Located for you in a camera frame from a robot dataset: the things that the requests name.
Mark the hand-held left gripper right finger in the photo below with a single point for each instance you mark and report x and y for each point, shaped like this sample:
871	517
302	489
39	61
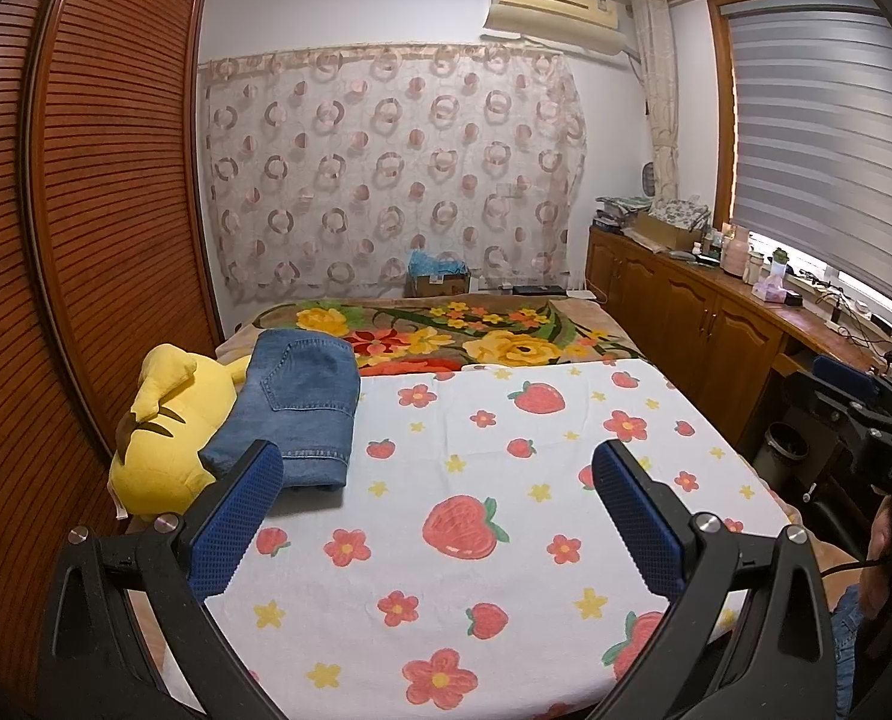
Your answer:
633	517

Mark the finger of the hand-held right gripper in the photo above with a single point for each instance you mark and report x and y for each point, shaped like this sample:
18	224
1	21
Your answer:
843	375
813	397

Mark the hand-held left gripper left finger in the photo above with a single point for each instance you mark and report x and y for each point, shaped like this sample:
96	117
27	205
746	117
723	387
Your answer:
236	517

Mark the blue denim pants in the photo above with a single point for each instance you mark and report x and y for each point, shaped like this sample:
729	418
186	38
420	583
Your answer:
296	405

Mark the person's right hand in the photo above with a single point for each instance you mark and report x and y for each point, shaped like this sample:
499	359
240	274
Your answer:
882	532

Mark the black trash bin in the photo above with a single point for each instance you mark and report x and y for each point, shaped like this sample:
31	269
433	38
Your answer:
784	454

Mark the yellow plush toy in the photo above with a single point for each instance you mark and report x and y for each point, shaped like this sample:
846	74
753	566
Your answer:
161	457

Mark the pink tissue pack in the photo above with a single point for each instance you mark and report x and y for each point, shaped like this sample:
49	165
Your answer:
768	291

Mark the wooden sideboard cabinet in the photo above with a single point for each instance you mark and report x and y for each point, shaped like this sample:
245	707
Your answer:
693	315

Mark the strawberry print white blanket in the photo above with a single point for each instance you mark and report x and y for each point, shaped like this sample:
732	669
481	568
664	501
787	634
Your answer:
491	577

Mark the pink jar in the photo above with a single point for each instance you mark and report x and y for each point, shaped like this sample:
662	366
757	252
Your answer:
735	251

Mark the floral beige blanket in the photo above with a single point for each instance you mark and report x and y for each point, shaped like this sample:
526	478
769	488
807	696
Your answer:
506	345

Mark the open cardboard box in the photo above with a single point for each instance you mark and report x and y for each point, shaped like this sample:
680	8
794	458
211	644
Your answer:
667	231

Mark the grey striped window blind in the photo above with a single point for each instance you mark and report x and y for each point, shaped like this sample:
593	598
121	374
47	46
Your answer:
813	135

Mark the stack of folded cloths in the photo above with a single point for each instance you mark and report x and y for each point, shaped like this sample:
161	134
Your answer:
622	211

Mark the round grey hand fan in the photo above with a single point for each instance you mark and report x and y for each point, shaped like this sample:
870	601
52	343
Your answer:
651	180

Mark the wooden louvered wardrobe door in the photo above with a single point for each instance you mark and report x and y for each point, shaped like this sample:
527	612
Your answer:
11	315
123	165

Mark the cardboard box with blue cloth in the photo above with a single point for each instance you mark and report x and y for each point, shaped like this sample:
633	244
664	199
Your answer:
438	281

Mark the cream tied curtain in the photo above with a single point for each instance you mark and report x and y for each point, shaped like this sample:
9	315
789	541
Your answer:
659	90

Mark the circle pattern sheer curtain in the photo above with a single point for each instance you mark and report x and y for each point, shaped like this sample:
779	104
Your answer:
386	165

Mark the wooden window frame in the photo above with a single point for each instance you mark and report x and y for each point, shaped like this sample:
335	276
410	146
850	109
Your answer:
721	105

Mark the cream wall air conditioner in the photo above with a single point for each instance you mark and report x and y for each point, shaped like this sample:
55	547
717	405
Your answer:
551	11

